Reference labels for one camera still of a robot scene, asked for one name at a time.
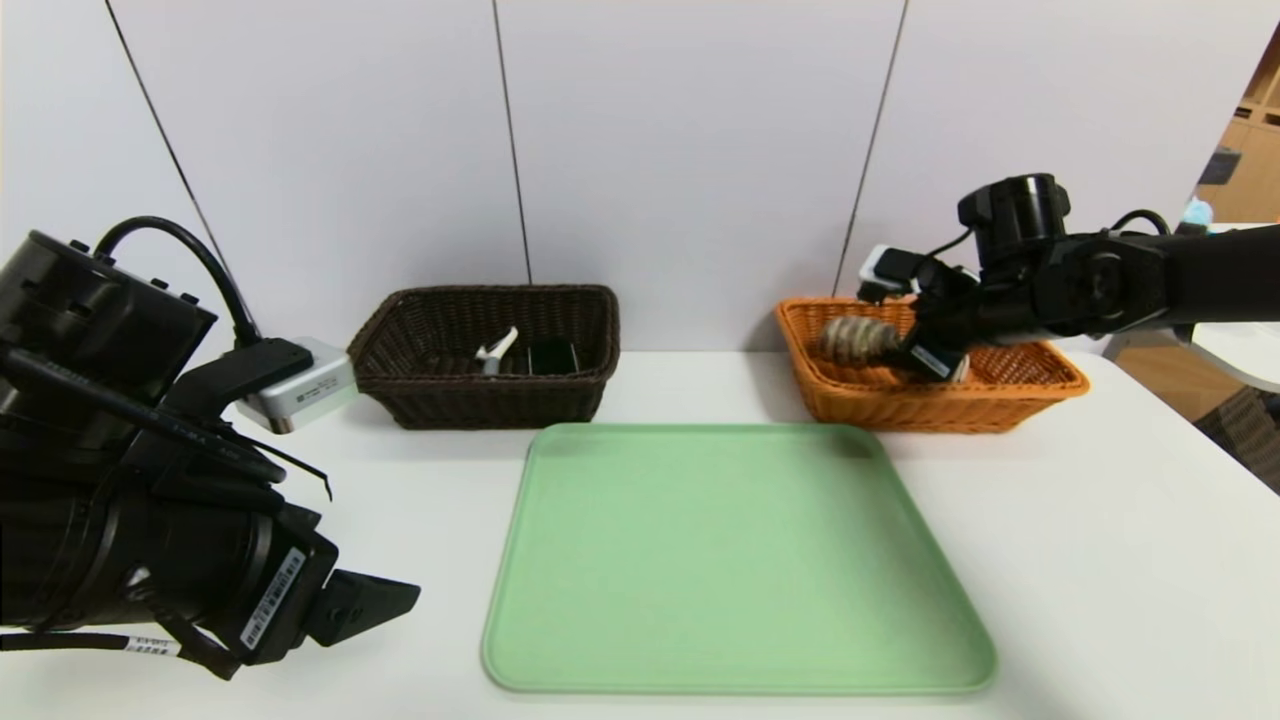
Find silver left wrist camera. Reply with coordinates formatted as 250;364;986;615
238;337;359;435

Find white background table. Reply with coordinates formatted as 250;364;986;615
1105;225;1280;393

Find dark grey woven seat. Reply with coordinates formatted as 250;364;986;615
1195;388;1280;496

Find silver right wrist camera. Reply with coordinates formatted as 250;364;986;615
858;245;926;301

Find grey handled white peeler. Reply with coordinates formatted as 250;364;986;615
474;326;522;378

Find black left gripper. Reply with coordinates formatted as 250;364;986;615
115;473;422;669

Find orange wicker basket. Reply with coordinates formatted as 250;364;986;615
776;297;1091;435

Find light green plastic tray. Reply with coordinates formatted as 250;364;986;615
482;423;998;695

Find dark brown wicker basket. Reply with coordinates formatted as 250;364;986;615
346;285;621;432

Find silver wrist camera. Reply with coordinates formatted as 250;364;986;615
858;245;926;301
238;337;359;435

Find marbled brown bread loaf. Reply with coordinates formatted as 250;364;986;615
820;316;903;366

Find wooden shelf unit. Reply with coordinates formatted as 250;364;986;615
1192;20;1280;226

